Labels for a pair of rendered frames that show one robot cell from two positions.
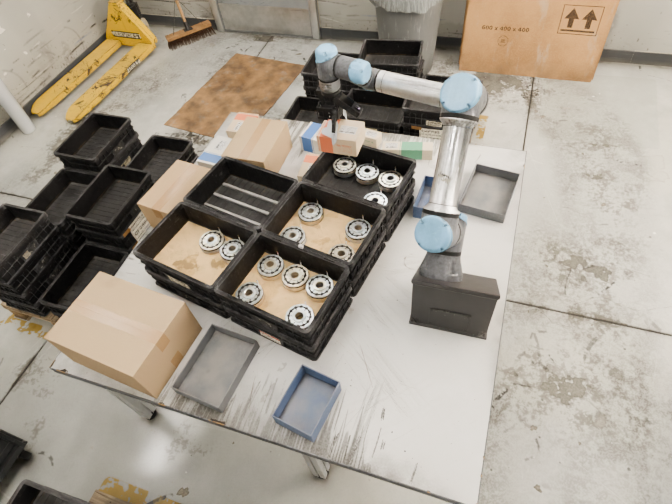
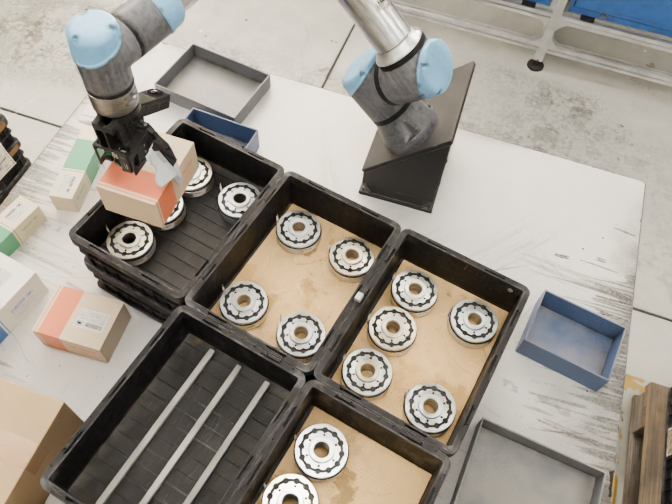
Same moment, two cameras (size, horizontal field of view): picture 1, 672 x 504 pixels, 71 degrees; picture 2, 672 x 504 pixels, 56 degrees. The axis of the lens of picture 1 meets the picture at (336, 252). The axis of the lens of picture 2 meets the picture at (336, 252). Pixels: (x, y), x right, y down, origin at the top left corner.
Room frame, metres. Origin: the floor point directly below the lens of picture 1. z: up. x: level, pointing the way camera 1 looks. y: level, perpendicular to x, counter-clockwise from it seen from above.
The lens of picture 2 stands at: (1.27, 0.70, 2.06)
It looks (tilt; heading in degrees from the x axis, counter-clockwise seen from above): 58 degrees down; 259
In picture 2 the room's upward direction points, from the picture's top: 6 degrees clockwise
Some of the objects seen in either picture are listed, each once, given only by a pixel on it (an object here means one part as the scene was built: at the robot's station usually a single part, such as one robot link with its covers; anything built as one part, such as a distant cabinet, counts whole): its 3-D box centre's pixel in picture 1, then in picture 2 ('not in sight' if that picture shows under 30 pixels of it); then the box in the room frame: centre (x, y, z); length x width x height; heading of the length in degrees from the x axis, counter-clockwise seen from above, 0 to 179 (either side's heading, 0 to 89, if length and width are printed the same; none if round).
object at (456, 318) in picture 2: (299, 316); (474, 320); (0.85, 0.16, 0.86); 0.10 x 0.10 x 0.01
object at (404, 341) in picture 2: (295, 275); (392, 328); (1.03, 0.16, 0.86); 0.10 x 0.10 x 0.01
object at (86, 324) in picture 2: (314, 171); (83, 323); (1.70, 0.04, 0.74); 0.16 x 0.12 x 0.07; 158
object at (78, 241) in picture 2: (359, 172); (181, 203); (1.46, -0.15, 0.92); 0.40 x 0.30 x 0.02; 54
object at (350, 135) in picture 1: (341, 136); (149, 175); (1.49, -0.09, 1.09); 0.16 x 0.12 x 0.07; 65
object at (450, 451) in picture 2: (282, 280); (425, 332); (0.98, 0.20, 0.92); 0.40 x 0.30 x 0.02; 54
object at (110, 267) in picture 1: (95, 288); not in sight; (1.58, 1.32, 0.26); 0.40 x 0.30 x 0.23; 154
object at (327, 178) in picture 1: (359, 180); (185, 216); (1.46, -0.15, 0.87); 0.40 x 0.30 x 0.11; 54
